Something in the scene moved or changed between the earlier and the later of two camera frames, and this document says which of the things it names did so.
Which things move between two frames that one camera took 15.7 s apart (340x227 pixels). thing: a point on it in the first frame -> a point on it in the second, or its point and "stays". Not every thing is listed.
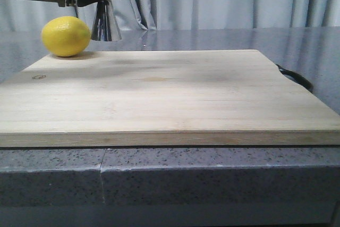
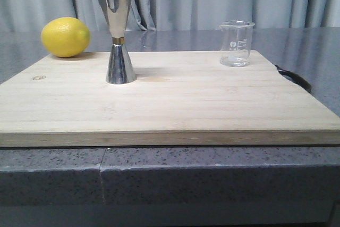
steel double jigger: (105, 26) -> (116, 1)
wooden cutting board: (161, 98) stays
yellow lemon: (66, 36) stays
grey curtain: (200, 0) stays
